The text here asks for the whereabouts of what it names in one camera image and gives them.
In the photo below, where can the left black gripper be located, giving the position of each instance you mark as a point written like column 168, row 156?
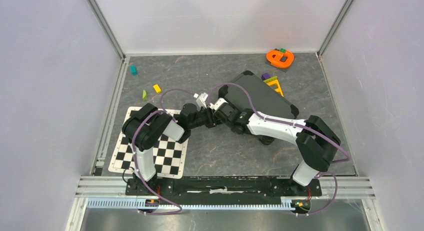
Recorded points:
column 211, row 122

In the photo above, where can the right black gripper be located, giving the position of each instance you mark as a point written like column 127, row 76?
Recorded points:
column 234, row 108

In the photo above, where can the black poker carrying case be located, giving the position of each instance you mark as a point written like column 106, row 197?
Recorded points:
column 248, row 91

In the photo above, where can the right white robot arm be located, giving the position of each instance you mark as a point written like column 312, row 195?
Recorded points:
column 316, row 142

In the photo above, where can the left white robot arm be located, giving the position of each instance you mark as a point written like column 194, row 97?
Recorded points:
column 145, row 127

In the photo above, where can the black white chessboard mat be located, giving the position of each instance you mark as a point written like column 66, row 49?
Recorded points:
column 168, row 155

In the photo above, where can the yellow toy block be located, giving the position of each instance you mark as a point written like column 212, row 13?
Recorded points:
column 157, row 88

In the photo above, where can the green half-round block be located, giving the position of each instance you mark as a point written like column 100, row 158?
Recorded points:
column 144, row 95

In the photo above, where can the purple toy block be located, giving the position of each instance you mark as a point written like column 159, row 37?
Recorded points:
column 265, row 76

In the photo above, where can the yellow triangle toy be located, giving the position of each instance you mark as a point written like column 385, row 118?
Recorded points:
column 274, row 83

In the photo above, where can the orange toy track piece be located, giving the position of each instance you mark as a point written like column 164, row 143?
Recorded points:
column 280, row 58

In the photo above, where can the teal toy block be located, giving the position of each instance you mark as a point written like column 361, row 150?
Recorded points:
column 133, row 70

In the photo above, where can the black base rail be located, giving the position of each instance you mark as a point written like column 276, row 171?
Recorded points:
column 223, row 193

